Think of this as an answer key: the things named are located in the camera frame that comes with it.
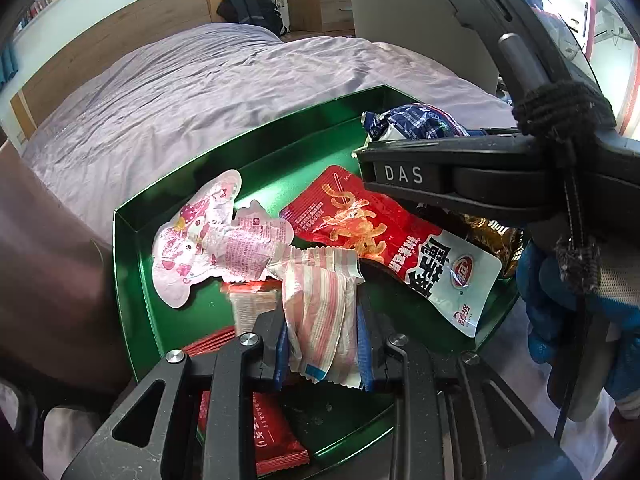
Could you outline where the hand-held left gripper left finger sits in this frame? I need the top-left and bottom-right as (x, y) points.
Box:
(62, 307), (288, 480)

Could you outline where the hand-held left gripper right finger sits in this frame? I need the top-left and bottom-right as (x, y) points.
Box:
(356, 300), (583, 480)

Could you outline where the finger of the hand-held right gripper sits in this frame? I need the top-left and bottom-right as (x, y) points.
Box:
(467, 126), (523, 137)
(352, 131), (546, 229)

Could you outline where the blue and white snack packet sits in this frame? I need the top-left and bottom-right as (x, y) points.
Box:
(361, 103), (471, 142)

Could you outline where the small red and white snack bar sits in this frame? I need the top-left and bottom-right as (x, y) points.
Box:
(221, 281), (285, 338)

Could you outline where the pink striped snack packet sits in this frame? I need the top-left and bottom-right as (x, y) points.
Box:
(267, 245), (366, 390)

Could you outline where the red and white snack pouch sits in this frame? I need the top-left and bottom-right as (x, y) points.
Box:
(279, 165), (502, 338)

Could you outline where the red snack packet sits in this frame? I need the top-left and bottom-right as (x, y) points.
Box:
(182, 327), (311, 477)

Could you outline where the green tray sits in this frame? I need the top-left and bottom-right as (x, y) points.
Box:
(112, 84), (521, 476)

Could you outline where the brown snack packet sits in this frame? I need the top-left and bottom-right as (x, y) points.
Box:
(460, 212), (524, 279)

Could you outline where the pink cartoon snack packet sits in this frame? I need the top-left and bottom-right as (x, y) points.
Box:
(151, 169), (295, 309)

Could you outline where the person's right hand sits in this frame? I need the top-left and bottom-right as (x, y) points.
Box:
(516, 240), (640, 416)

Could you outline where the beige chair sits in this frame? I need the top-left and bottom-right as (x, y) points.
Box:
(345, 0), (501, 97)

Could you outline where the wooden dresser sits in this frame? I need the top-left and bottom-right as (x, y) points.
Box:
(285, 0), (357, 36)

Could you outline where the black backpack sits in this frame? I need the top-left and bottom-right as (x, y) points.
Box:
(216, 0), (286, 37)

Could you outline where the brown and black electric kettle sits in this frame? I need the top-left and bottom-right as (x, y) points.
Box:
(0, 142), (131, 401)

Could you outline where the wooden headboard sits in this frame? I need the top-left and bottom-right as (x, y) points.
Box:
(10, 0), (224, 141)

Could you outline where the teal curtain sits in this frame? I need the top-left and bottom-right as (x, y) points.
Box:
(0, 45), (18, 83)

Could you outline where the black cable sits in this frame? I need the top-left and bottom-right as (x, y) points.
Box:
(552, 240), (593, 441)

